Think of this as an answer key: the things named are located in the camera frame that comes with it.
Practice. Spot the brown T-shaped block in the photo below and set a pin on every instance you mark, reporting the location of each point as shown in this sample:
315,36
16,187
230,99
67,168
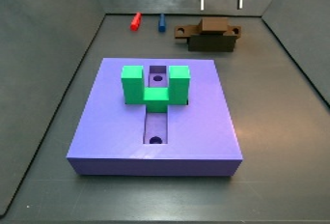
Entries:
208,26

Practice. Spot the blue peg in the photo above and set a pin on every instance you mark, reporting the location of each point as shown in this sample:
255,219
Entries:
162,23

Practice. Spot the red peg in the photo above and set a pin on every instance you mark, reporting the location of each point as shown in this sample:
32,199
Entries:
135,22

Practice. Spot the green U-shaped block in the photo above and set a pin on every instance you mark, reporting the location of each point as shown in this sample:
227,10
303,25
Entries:
156,97

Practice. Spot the purple base block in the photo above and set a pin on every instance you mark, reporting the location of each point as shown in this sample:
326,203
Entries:
188,142

